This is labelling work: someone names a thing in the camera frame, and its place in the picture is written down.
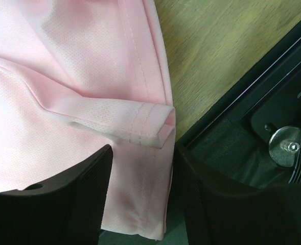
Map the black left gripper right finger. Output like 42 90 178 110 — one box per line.
174 148 301 244

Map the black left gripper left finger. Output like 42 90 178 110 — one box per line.
0 145 113 244

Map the light pink t shirt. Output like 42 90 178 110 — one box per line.
0 1 175 240

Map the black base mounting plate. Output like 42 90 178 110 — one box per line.
177 21 301 188

